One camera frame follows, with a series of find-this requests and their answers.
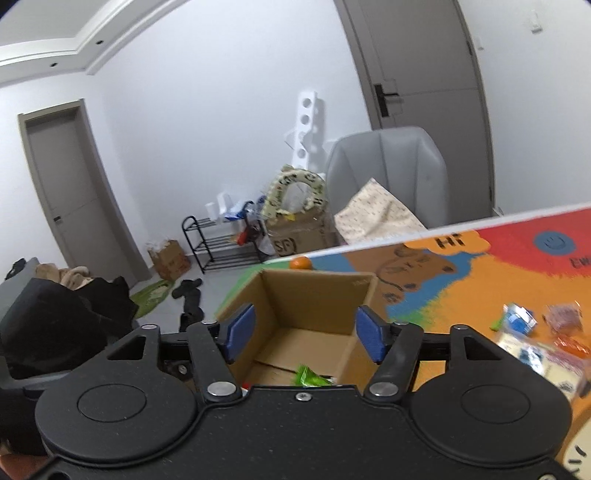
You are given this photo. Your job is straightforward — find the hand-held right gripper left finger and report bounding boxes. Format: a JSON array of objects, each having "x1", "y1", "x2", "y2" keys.
[{"x1": 105, "y1": 303, "x2": 256, "y2": 400}]

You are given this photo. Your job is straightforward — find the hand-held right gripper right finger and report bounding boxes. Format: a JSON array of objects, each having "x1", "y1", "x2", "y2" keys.
[{"x1": 356, "y1": 305, "x2": 509, "y2": 400}]

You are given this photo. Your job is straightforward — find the lime green snack packet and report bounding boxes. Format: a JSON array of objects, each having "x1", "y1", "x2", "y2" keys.
[{"x1": 294, "y1": 364, "x2": 338, "y2": 387}]

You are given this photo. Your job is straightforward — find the small blue white snack packet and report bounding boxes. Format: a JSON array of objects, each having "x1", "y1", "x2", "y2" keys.
[{"x1": 490, "y1": 303, "x2": 536, "y2": 334}]

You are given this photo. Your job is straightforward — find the packaged snacks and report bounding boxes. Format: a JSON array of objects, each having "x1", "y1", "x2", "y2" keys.
[{"x1": 494, "y1": 332, "x2": 555, "y2": 374}]

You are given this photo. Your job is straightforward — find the pink clear snack packet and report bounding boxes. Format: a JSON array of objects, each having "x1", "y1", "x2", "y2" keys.
[{"x1": 542, "y1": 302, "x2": 583, "y2": 334}]

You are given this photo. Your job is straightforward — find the clear dotted snack packet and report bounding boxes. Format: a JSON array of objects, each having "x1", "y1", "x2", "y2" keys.
[{"x1": 540, "y1": 351, "x2": 580, "y2": 398}]

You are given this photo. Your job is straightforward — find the black slipper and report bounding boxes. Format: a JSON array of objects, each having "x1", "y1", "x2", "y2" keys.
[
  {"x1": 172, "y1": 278, "x2": 204, "y2": 299},
  {"x1": 179, "y1": 298, "x2": 206, "y2": 330}
]

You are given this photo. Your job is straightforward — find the colourful printed table mat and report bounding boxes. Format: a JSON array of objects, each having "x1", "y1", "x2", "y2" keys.
[{"x1": 217, "y1": 203, "x2": 591, "y2": 472}]

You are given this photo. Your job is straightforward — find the black shoe rack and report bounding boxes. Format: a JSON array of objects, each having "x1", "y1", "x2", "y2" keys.
[{"x1": 181, "y1": 200, "x2": 264, "y2": 273}]

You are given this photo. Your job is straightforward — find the green floor mat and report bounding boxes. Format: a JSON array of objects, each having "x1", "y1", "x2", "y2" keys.
[{"x1": 129, "y1": 278, "x2": 174, "y2": 319}]

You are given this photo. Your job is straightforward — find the small brown cardboard box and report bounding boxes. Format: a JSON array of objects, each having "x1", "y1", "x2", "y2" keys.
[{"x1": 148, "y1": 239, "x2": 191, "y2": 281}]

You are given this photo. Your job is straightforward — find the printed brown cardboard box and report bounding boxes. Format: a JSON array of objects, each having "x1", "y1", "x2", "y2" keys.
[{"x1": 265, "y1": 210, "x2": 338, "y2": 257}]

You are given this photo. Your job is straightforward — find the cream dotted cushion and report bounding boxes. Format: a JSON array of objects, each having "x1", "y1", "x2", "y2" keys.
[{"x1": 333, "y1": 178, "x2": 428, "y2": 245}]

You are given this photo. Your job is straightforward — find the white plastic holder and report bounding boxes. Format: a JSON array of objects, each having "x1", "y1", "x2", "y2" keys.
[{"x1": 205, "y1": 193, "x2": 236, "y2": 222}]

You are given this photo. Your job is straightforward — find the grey chair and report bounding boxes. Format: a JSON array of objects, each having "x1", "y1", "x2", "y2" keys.
[{"x1": 325, "y1": 127, "x2": 451, "y2": 245}]

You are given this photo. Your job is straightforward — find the beige cloth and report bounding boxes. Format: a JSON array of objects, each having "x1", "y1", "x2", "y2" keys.
[{"x1": 34, "y1": 263, "x2": 95, "y2": 291}]

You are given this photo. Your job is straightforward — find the black cloth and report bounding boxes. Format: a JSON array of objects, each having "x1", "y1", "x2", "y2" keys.
[{"x1": 0, "y1": 277, "x2": 139, "y2": 379}]

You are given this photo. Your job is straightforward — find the white perforated board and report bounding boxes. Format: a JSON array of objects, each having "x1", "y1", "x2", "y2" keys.
[{"x1": 283, "y1": 90, "x2": 326, "y2": 174}]

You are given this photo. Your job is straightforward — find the grey door with large lock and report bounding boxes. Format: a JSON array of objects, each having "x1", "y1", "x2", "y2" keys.
[{"x1": 335, "y1": 0, "x2": 495, "y2": 215}]

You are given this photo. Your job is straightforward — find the panda print seat ring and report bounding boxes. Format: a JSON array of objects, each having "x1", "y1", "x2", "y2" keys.
[{"x1": 261, "y1": 167, "x2": 328, "y2": 217}]

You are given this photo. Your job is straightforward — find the black door handle lock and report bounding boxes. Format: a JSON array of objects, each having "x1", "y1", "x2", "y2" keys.
[{"x1": 373, "y1": 83, "x2": 402, "y2": 116}]

